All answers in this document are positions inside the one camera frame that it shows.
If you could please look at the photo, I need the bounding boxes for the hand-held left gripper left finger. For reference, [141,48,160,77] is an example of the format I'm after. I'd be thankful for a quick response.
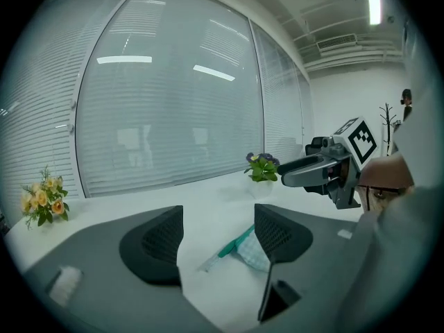
[22,205,223,333]

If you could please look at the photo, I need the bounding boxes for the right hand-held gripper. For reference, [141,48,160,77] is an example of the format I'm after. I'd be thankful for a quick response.
[277,115,379,210]

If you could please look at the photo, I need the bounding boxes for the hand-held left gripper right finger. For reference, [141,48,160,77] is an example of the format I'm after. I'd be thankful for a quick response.
[228,203,360,333]

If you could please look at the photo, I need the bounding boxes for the light blue zip pouch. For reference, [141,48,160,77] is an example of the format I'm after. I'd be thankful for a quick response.
[200,223,272,274]

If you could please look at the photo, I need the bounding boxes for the person's right forearm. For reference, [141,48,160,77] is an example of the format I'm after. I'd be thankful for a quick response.
[359,153,416,192]

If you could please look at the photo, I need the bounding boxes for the black office chair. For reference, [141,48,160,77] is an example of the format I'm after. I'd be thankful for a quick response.
[305,136,325,157]

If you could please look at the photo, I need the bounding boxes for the purple flower pot plant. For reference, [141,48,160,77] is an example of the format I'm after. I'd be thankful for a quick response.
[244,152,280,201]

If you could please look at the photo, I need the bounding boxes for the black coat rack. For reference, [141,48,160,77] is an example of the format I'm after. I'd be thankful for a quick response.
[379,103,398,157]

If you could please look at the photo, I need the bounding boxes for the yellow flower bouquet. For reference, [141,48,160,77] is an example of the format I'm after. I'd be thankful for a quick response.
[19,164,71,230]

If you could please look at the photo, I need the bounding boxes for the black helmet with visor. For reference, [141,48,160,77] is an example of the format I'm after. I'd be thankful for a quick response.
[400,88,414,121]

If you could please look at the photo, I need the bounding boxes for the white air vent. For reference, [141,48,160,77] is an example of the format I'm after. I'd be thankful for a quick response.
[316,35,359,53]

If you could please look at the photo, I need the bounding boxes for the long ceiling light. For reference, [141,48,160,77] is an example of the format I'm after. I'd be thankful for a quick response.
[366,0,383,26]

